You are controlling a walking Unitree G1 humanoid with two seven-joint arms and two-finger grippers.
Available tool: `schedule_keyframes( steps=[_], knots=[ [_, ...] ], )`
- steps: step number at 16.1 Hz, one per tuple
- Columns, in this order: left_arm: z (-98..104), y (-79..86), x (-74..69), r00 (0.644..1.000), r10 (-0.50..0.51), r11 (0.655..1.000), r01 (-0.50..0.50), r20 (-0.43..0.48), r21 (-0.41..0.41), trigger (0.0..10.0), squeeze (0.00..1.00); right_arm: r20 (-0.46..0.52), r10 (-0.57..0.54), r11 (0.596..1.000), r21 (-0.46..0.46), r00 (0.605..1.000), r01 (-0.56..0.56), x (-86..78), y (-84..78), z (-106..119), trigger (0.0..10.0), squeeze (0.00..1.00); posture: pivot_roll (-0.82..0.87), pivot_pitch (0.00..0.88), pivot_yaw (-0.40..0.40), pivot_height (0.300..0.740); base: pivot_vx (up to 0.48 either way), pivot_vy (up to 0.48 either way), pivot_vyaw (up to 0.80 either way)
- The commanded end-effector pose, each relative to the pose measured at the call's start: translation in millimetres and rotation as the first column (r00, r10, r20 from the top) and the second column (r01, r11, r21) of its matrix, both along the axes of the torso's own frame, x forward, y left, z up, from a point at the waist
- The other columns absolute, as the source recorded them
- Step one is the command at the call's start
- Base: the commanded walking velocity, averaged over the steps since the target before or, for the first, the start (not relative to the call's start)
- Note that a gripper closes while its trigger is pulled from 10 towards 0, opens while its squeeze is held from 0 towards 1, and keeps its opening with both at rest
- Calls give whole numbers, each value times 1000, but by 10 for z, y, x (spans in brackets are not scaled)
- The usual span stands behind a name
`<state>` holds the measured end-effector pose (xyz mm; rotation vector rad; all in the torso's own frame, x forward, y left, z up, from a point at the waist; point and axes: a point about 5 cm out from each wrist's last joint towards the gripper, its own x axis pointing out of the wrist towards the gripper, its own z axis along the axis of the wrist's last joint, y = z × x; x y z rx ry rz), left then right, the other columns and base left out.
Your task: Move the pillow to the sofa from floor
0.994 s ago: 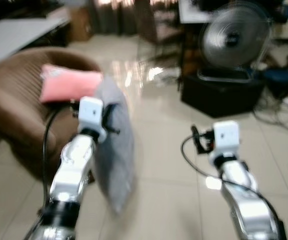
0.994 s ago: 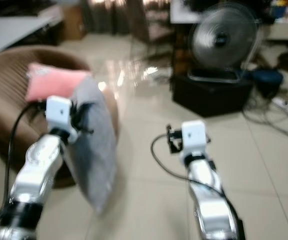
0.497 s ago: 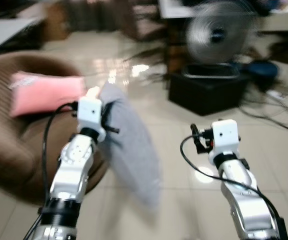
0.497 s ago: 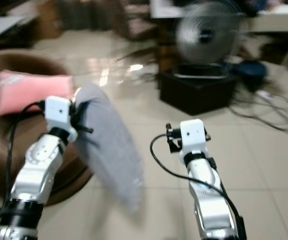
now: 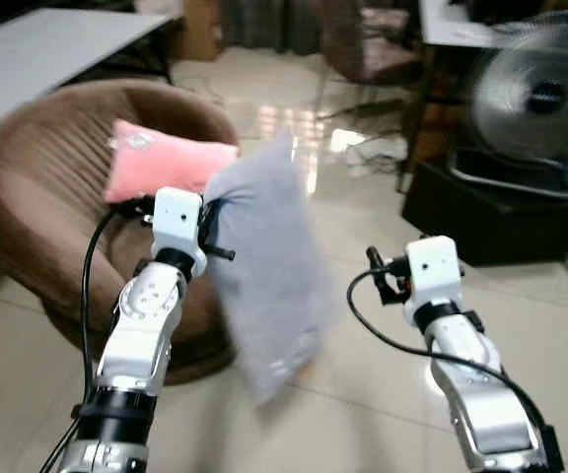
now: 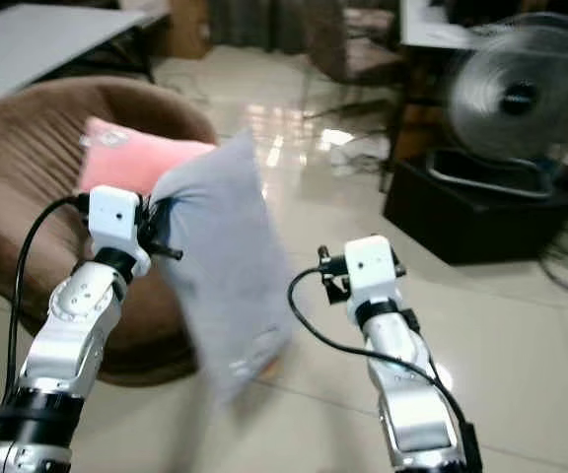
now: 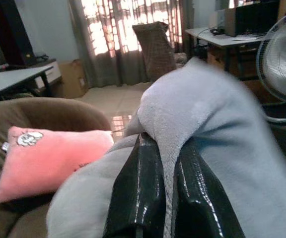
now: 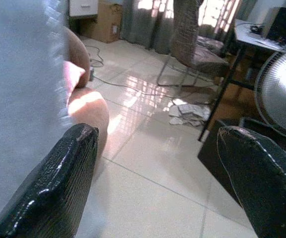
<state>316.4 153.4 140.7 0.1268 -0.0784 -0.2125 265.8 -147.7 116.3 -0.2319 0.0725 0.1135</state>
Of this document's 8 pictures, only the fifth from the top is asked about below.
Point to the white table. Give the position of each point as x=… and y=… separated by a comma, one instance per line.
x=457, y=25

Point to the brown chair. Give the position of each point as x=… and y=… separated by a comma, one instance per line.
x=363, y=49

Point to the round brown sofa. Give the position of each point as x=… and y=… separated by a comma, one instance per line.
x=37, y=207

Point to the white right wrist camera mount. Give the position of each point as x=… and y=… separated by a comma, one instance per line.
x=434, y=271

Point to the black box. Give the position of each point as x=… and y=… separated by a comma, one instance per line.
x=491, y=222

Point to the grey table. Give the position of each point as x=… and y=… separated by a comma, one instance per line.
x=37, y=59

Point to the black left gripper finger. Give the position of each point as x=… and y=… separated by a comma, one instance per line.
x=225, y=253

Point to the grey pillow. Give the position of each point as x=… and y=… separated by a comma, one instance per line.
x=269, y=266

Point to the brown cardboard box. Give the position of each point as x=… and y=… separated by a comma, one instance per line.
x=200, y=30

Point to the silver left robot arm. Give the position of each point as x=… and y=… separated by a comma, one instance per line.
x=141, y=335

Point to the pink pillow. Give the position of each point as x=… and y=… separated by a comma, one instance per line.
x=161, y=163

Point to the grey floor fan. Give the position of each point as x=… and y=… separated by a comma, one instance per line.
x=535, y=99

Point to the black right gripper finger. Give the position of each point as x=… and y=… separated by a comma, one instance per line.
x=373, y=258

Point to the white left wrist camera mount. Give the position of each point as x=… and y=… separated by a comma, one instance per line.
x=176, y=222

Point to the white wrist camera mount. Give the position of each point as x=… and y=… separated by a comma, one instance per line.
x=176, y=222
x=434, y=271

